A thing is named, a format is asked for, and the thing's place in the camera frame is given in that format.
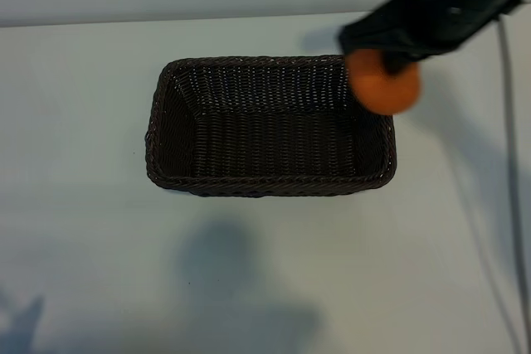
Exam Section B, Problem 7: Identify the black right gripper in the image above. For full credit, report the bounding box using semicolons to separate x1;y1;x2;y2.
338;0;522;78

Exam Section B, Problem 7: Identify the orange fruit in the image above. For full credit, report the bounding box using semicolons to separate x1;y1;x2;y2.
345;48;422;116

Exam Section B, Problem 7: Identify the dark brown woven basket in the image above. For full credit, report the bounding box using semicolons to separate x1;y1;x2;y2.
144;54;398;199

